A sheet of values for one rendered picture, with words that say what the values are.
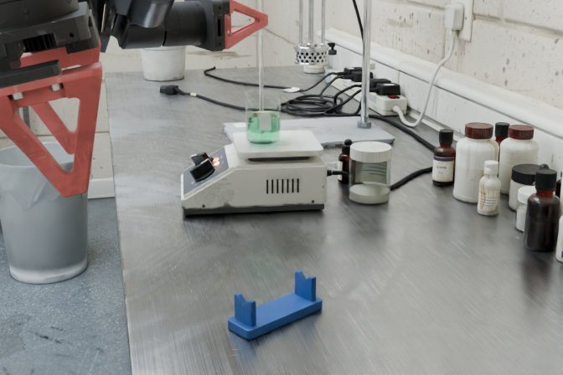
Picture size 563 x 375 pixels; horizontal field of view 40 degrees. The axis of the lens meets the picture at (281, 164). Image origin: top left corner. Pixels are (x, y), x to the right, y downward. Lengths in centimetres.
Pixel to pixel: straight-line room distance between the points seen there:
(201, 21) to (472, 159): 42
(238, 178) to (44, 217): 166
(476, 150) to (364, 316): 41
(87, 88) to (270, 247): 56
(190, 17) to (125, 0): 10
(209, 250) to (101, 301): 166
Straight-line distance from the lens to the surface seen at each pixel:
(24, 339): 242
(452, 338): 77
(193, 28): 101
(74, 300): 262
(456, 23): 154
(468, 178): 113
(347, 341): 75
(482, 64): 149
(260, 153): 104
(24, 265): 276
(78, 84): 43
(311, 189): 106
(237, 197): 105
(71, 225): 270
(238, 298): 75
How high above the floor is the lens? 111
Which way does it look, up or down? 16 degrees down
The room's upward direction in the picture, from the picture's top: straight up
